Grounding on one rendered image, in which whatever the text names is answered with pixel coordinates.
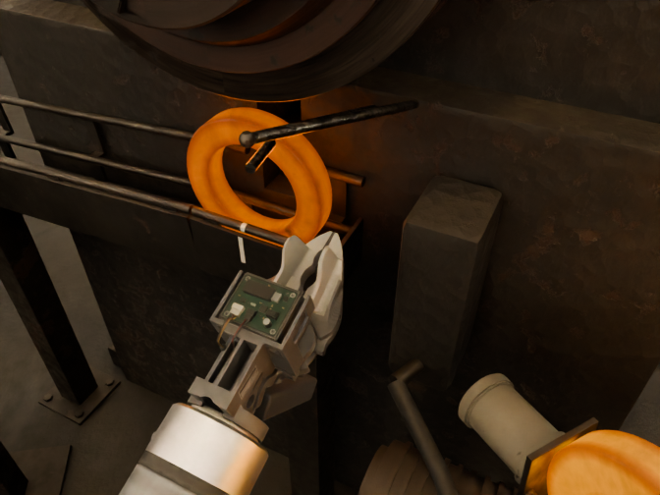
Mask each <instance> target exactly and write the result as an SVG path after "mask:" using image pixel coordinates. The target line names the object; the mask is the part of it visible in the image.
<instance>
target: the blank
mask: <svg viewBox="0 0 660 495"><path fill-rule="evenodd" d="M547 491H548V495H660V447H658V446H656V445H654V444H653V443H651V442H649V441H647V440H645V439H642V438H640V437H638V436H635V435H632V434H629V433H627V432H623V431H618V430H596V431H592V432H589V433H587V434H585V435H583V436H582V437H580V438H579V439H577V440H576V441H574V442H572V443H571V444H569V445H567V446H566V447H564V448H562V449H561V450H559V451H558V452H557V453H556V455H555V456H554V457H553V459H552V461H551V463H550V465H549V468H548V472H547Z"/></svg>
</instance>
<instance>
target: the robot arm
mask: <svg viewBox="0 0 660 495"><path fill-rule="evenodd" d="M317 263H318V268H317V277H316V281H315V282H314V284H313V285H311V286H310V287H309V288H307V290H306V292H305V294H304V296H303V285H304V282H305V281H306V279H307V278H308V277H309V276H310V275H311V274H313V273H314V272H315V268H316V265H317ZM343 280H344V256H343V249H342V245H341V241H340V238H339V235H338V233H335V232H332V231H329V232H327V233H325V234H322V235H320V236H318V237H316V238H315V239H313V240H311V241H310V242H308V243H307V244H305V243H304V242H303V241H302V240H301V239H299V238H298V237H297V236H295V235H293V236H290V237H289V238H288V239H287V240H286V242H285V244H284V246H283V250H282V265H281V268H280V271H279V272H278V274H277V275H275V276H274V277H272V278H270V279H268V280H267V279H264V278H262V277H259V276H256V275H253V274H251V273H248V272H247V273H244V271H243V270H240V271H239V273H238V274H237V276H236V278H235V279H234V281H233V283H232V284H231V286H230V287H229V289H228V291H227V292H226V294H225V296H224V297H223V299H222V300H221V302H220V303H219V304H218V306H217V308H216V309H215V311H214V312H213V314H212V316H211V317H210V319H209V320H210V322H211V323H212V324H213V326H214V327H215V329H216V330H217V331H218V333H219V334H218V336H217V340H216V342H217V344H218V345H219V346H220V350H221V353H220V355H219V356H218V358H217V360H215V362H214V364H213V366H212V367H211V369H210V371H209V372H208V374H207V376H206V377H205V379H202V378H200V377H196V379H195V380H194V382H193V384H192V386H191V388H190V389H189V391H188V392H189V393H190V394H191V396H190V398H189V399H188V401H187V405H186V404H183V403H177V404H173V405H172V407H171V409H170V410H169V411H168V413H167V414H166V416H165V418H164V419H163V421H162V422H161V424H160V426H159V427H158V429H157V431H155V432H153V434H152V436H151V441H150V442H149V444H148V446H147V447H146V449H145V450H146V451H144V453H143V455H142V456H141V458H140V459H139V461H138V464H137V465H136V467H135V468H134V470H133V472H132V473H131V475H130V477H129V478H128V480H127V482H126V483H125V485H124V487H123V488H122V490H121V492H120V493H119V495H249V493H250V491H251V489H252V487H253V486H254V484H255V483H256V481H257V479H258V477H259V475H260V473H261V471H262V469H263V467H264V465H265V463H266V461H267V459H268V457H269V456H268V452H267V450H266V449H265V448H264V447H263V446H261V445H260V444H261V443H262V441H263V439H264V437H265V435H266V433H267V431H268V429H269V427H268V426H267V425H266V424H265V423H264V422H263V420H266V419H268V418H270V417H272V416H275V415H277V414H279V413H282V412H284V411H287V410H289V409H291V408H293V407H295V406H297V405H300V404H302V403H304V402H306V401H308V400H310V399H311V398H312V395H313V392H314V389H315V386H316V383H317V380H316V378H315V377H313V376H310V375H308V374H307V373H309V372H310V370H309V368H308V366H309V365H310V364H311V363H312V361H313V360H314V359H315V357H316V356H317V355H321V356H325V353H326V349H327V347H328V345H329V344H330V343H331V341H332V340H333V339H334V337H335V336H336V334H337V332H338V330H339V327H340V324H341V321H342V312H343ZM236 286H237V288H236ZM235 288H236V289H235ZM234 289H235V291H234ZM233 291H234V292H233ZM232 292H233V294H232ZM231 294H232V295H231ZM229 297H230V298H229ZM228 299H229V300H228ZM226 302H227V303H226ZM225 303H226V305H225ZM224 305H225V306H224ZM223 306H224V308H223ZM222 308H223V309H222ZM221 337H222V338H223V340H224V341H225V342H226V344H222V345H221V344H220V343H219V341H220V338H221Z"/></svg>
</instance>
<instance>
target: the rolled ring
mask: <svg viewBox="0 0 660 495"><path fill-rule="evenodd" d="M286 124H289V123H288V122H286V121H284V120H283V119H281V118H279V117H277V116H275V115H273V114H271V113H269V112H266V111H263V110H259V109H255V108H247V107H239V108H231V109H227V110H224V111H222V112H220V113H218V114H217V115H215V116H214V117H213V118H211V119H210V120H209V121H207V122H206V123H205V124H203V125H202V126H201V127H200V128H199V129H198V130H197V131H196V132H195V133H194V135H193V136H192V139H191V141H190V144H189V147H188V152H187V169H188V174H189V178H190V182H191V185H192V189H193V191H194V193H195V195H196V197H197V199H198V200H199V202H200V204H201V205H202V207H203V208H204V209H206V210H209V211H212V212H215V213H218V214H221V215H224V216H227V217H230V218H233V219H236V220H239V221H242V222H247V223H250V224H251V225H254V226H257V227H260V228H263V229H266V230H269V231H272V232H275V233H278V234H281V235H284V236H287V237H290V236H293V235H295V236H297V237H298V238H299V239H301V240H302V241H303V242H305V243H308V242H310V241H311V240H313V239H314V237H315V236H316V235H317V233H318V232H319V231H320V230H321V228H322V227H323V226H324V224H325V223H326V221H327V219H328V217H329V214H330V211H331V206H332V188H331V183H330V179H329V175H328V172H327V170H326V167H325V165H324V163H323V161H322V159H321V158H320V156H319V154H318V153H317V151H316V150H315V148H314V147H313V146H312V145H311V143H310V142H309V141H308V140H307V139H306V138H305V137H304V136H303V135H302V134H300V135H296V136H291V137H283V138H278V139H275V141H276V146H275V147H274V148H273V150H272V151H271V152H270V154H269V155H268V156H267V157H269V158H270V159H271V160H272V161H273V162H275V163H276V164H277V165H278V166H279V167H280V169H281V170H282V171H283V172H284V174H285V175H286V176H287V178H288V180H289V181H290V183H291V185H292V187H293V190H294V193H295V196H296V201H297V211H296V215H295V216H294V217H292V218H289V219H273V218H269V217H266V216H263V215H261V214H259V213H257V212H255V211H253V210H252V209H250V208H249V207H248V206H246V205H245V204H244V203H243V202H242V201H241V200H240V199H239V198H238V197H237V196H236V194H235V193H234V192H233V190H232V189H231V187H230V185H229V183H228V181H227V179H226V177H225V174H224V170H223V164H222V156H223V151H224V148H225V146H227V145H232V144H238V145H241V144H240V142H239V136H240V134H241V133H242V132H244V131H250V132H255V131H260V130H264V129H269V128H273V127H277V126H282V125H286Z"/></svg>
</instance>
